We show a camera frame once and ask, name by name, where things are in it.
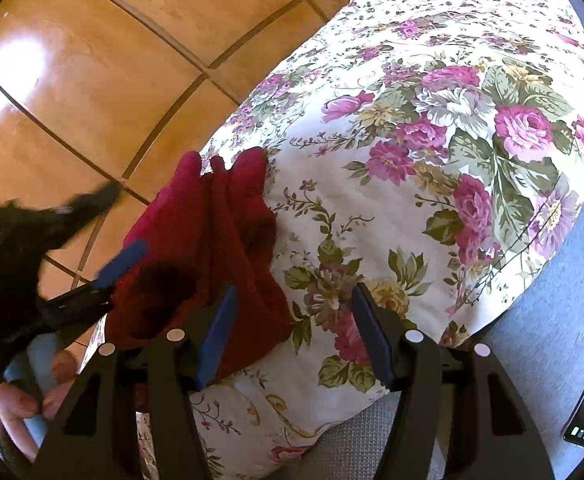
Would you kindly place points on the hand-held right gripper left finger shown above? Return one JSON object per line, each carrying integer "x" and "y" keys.
{"x": 217, "y": 340}

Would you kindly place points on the floral bedspread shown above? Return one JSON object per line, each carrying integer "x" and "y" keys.
{"x": 422, "y": 170}

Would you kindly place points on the person's left hand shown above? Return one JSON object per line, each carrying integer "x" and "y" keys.
{"x": 26, "y": 397}

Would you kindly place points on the grey woven seat fabric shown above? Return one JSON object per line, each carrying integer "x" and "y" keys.
{"x": 352, "y": 447}

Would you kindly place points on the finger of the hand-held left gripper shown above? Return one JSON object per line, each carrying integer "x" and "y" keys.
{"x": 89, "y": 202}
{"x": 121, "y": 264}

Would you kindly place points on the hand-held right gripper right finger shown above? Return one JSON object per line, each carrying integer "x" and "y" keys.
{"x": 374, "y": 340}

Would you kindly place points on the dark red knitted sweater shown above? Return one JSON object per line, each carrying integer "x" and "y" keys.
{"x": 221, "y": 240}

